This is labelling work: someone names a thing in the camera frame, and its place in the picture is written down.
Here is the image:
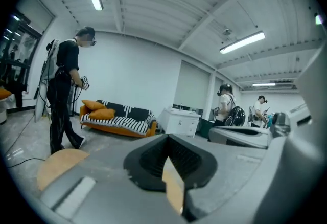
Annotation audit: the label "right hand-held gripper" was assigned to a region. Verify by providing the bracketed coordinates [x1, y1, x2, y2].
[211, 41, 327, 141]

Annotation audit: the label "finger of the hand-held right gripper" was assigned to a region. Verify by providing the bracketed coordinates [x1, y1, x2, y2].
[208, 129, 270, 149]

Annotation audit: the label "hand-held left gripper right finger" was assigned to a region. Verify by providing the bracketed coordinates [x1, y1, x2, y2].
[167, 125, 327, 224]

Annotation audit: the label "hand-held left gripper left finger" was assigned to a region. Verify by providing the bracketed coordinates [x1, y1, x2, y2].
[39, 133, 182, 224]

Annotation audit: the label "wooden oval table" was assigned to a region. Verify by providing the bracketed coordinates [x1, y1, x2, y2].
[36, 148, 185, 215]

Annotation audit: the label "dark green bin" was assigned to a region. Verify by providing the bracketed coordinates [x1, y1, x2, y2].
[198, 117, 215, 139]

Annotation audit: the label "orange sofa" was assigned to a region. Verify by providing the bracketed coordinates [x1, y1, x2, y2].
[79, 99, 158, 139]

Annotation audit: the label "black white striped blanket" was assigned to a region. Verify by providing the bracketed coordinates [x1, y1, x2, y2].
[80, 100, 157, 135]

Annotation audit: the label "orange pillow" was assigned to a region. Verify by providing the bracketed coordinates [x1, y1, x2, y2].
[81, 99, 107, 111]
[87, 108, 116, 120]

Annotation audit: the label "white cabinet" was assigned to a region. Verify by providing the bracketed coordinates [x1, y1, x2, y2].
[158, 106, 202, 139]

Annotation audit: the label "white roller blind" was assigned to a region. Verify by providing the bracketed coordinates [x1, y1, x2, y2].
[173, 60, 212, 111]

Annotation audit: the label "orange chair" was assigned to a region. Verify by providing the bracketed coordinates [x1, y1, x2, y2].
[0, 86, 13, 125]

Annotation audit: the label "black framed glass door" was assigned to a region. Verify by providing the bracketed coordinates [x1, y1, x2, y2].
[0, 12, 43, 110]

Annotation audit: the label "thin black floor cable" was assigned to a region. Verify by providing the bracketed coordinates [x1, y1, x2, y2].
[5, 113, 46, 169]

